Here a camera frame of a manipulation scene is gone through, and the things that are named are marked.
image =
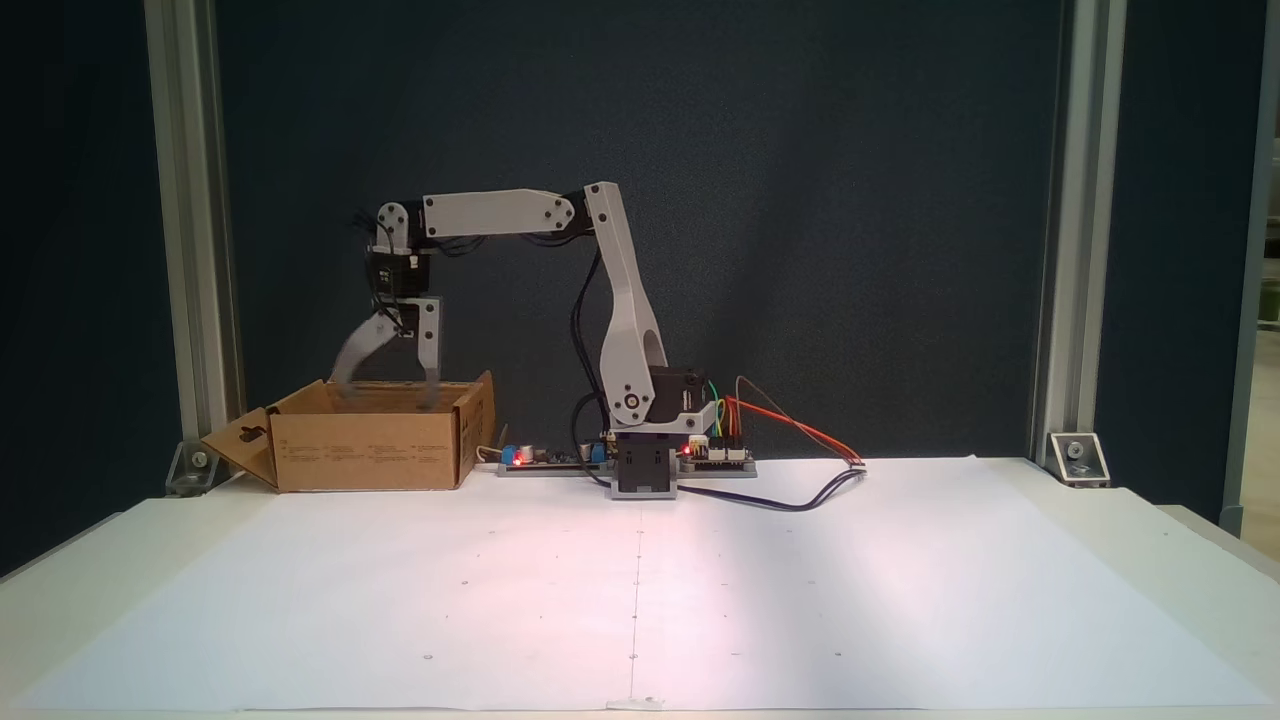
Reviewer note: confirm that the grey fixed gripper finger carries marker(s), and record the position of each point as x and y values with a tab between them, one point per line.
431	370

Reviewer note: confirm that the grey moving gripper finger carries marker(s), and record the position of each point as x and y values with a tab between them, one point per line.
360	358

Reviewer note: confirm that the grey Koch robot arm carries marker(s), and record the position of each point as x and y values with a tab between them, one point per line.
625	300

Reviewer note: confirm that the brown cardboard box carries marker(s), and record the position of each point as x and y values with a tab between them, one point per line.
365	450

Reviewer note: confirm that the circuit board with blue parts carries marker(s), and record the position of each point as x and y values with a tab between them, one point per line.
545	460

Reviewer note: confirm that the circuit board with white connector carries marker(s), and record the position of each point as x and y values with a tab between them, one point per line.
720	460

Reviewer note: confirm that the aluminium profile post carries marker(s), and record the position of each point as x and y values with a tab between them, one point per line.
1078	250
195	250

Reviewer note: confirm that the metal corner bracket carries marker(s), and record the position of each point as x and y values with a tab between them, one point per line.
1078	458
195	470

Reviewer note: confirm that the slim grey metal post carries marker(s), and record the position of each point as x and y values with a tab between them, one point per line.
1250	300

